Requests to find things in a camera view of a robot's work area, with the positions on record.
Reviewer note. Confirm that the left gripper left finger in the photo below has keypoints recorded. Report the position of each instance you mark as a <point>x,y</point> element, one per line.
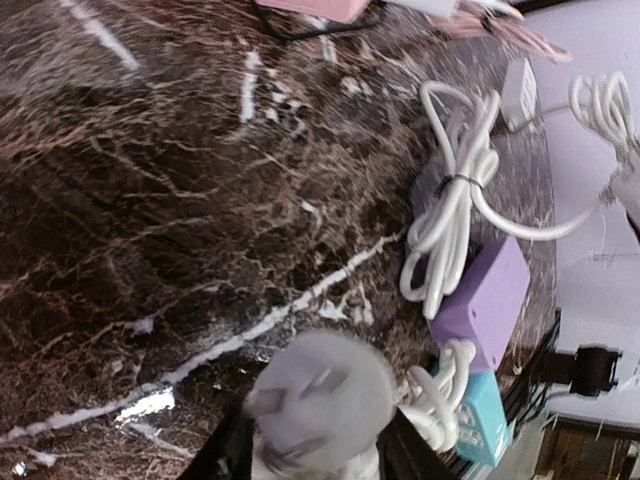
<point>227,454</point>

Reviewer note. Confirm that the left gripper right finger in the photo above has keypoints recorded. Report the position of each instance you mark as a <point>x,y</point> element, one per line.
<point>404,455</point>

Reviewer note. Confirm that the white three-pin plug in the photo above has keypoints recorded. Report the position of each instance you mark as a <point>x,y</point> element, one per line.
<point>319,403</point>

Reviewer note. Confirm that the teal power strip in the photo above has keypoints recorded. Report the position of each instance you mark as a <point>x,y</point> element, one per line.
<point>484,434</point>

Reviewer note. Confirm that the purple power strip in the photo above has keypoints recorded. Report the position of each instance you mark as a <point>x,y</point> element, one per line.
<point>487,302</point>

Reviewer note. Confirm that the white power strip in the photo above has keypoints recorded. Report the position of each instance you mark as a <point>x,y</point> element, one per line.
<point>519,94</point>

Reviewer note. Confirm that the pink power strip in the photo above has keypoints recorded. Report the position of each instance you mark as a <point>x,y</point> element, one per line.
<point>343,11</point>

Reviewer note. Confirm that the white charger with cable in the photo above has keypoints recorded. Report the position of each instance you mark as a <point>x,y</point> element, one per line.
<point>499,19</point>

